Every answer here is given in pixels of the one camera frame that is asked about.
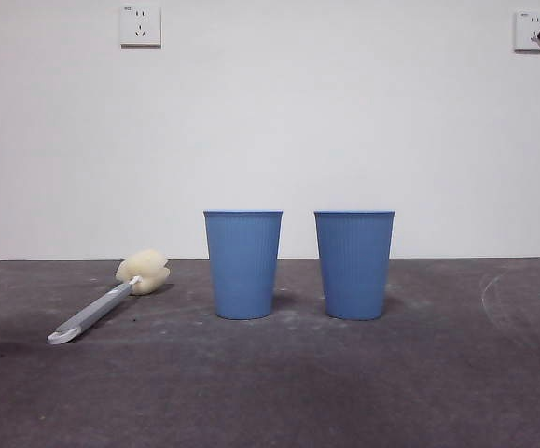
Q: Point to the blue ribbed plastic cup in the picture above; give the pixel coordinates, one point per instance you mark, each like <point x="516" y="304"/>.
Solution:
<point x="243" y="266"/>
<point x="354" y="266"/>

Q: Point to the white wall socket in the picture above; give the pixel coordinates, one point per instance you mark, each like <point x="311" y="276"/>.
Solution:
<point x="141" y="25"/>
<point x="526" y="31"/>

